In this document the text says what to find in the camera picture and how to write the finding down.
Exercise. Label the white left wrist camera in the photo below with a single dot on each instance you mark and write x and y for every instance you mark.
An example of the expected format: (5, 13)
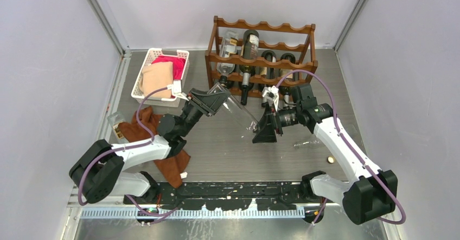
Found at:
(176, 90)

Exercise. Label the green bottle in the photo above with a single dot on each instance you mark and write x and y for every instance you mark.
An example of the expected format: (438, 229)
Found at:
(249, 52)

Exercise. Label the pink folded cloth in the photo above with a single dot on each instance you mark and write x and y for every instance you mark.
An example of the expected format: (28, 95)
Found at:
(177, 69)

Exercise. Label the peach folded cloth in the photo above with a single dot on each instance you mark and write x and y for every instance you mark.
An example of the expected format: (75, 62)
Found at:
(156, 76)

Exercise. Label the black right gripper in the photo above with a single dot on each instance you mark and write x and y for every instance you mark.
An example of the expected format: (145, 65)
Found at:
(270, 121)

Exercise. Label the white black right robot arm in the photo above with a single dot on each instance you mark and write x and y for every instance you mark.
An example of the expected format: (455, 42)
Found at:
(369, 192)

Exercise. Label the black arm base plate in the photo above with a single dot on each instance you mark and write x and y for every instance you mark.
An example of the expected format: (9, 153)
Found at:
(228, 196)

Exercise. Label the dark bottle white label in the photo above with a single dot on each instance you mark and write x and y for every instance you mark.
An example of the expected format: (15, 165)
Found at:
(245, 96)

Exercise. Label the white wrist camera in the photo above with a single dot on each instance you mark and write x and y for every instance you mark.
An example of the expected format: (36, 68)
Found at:
(270, 95)
(176, 90)

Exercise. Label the white plastic basket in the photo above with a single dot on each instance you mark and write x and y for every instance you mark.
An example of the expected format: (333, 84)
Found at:
(151, 55)

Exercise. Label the brown wooden wine rack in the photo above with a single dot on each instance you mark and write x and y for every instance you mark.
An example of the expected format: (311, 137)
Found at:
(307, 60)

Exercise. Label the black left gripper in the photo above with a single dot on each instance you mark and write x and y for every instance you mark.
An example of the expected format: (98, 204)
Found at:
(208, 102)

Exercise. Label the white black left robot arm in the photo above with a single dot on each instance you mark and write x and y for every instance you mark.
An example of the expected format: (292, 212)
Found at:
(101, 171)

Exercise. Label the clear bottle brown label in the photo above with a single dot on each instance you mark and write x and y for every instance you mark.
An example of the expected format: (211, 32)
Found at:
(228, 48)

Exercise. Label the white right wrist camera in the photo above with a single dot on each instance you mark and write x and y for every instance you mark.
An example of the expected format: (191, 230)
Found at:
(270, 95)

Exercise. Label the brown towel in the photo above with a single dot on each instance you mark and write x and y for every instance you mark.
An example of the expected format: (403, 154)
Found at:
(171, 167)

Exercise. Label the gold bottle cap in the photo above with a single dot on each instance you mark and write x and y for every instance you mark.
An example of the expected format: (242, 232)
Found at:
(330, 159)

